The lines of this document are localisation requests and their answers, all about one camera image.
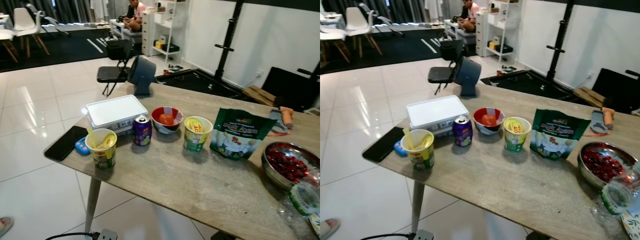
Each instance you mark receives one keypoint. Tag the noodle cup with yellow fork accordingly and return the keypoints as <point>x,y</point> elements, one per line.
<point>421,154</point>
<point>103,154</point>

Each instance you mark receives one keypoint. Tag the orange stubby object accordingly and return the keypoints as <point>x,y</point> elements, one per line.
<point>287,116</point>
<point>608,117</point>

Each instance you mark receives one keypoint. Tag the grey hand tool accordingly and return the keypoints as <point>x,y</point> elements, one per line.
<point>597,121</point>
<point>277,120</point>

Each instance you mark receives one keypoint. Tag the black case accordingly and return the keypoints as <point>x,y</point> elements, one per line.
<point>617,90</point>
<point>290,87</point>

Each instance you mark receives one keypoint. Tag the red cherries pile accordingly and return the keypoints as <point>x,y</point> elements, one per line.
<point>287,162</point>
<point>602,164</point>

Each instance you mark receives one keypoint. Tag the black smartphone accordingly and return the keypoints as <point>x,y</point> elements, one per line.
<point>65,143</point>
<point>382,144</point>

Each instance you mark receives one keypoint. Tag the wooden planks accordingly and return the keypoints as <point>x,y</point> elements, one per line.
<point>257,95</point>
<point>589,96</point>

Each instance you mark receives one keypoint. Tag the steel bowl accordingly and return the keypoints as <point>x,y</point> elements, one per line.
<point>269,172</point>
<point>586,175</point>

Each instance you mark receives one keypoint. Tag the clear bottle with green label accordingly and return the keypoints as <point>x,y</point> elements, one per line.
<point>305,197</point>
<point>617,195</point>

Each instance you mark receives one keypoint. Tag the green snack bag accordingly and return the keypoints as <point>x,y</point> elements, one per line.
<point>557,135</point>
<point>240,135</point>

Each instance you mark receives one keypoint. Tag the white chair with wooden legs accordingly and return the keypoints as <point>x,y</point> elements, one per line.
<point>357,22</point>
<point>332,37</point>
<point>25,22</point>
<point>6,36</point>

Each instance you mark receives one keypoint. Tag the patterned plate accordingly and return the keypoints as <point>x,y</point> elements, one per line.
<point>315,224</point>
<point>631,222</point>

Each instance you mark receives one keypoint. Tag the light slipper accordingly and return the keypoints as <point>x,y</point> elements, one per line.
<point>329,227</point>
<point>5,225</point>

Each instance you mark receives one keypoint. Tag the black floor carpet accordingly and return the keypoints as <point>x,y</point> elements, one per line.
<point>60,47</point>
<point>400,47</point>

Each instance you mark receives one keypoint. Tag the white lidded storage box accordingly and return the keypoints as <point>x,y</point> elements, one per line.
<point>116,111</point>
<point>436,112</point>

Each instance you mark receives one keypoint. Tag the grey folding lounger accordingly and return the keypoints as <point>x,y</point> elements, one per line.
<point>385,21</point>
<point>50,21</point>

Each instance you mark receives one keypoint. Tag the black stand pole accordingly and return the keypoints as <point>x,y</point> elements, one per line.
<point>560,45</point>
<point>228,45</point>

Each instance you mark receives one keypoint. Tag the noodle cup with yellow lid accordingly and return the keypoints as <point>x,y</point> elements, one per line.
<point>515,140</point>
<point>196,139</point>

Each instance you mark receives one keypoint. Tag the black floor platform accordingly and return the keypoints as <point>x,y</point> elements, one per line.
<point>200,82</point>
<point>525,82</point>

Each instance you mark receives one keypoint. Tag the black folding chair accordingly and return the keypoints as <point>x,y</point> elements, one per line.
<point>442,74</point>
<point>112,74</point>

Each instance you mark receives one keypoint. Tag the light wooden table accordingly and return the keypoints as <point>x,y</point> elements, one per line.
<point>500,190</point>
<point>200,190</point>

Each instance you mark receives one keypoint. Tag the purple drink can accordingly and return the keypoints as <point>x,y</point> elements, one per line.
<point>462,131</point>
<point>142,131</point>

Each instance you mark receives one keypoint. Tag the red bowl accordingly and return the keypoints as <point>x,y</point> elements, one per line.
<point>173,113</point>
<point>496,113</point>

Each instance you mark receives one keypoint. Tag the red tomato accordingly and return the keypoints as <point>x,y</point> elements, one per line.
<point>488,120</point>
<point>166,119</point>

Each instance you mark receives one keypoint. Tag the grey desk fan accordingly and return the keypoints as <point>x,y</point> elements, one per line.
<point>142,75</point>
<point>467,75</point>

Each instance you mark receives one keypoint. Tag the grey power strip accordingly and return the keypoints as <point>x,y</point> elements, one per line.
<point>106,235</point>
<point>424,235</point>

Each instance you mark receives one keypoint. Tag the grey low bench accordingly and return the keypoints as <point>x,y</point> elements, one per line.
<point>457,32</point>
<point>122,32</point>

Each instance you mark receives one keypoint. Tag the seated person in pink shirt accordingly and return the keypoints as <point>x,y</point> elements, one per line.
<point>470,15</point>
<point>136,15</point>

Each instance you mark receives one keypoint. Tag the white shelf unit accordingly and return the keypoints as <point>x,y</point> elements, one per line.
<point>481,30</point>
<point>148,30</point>

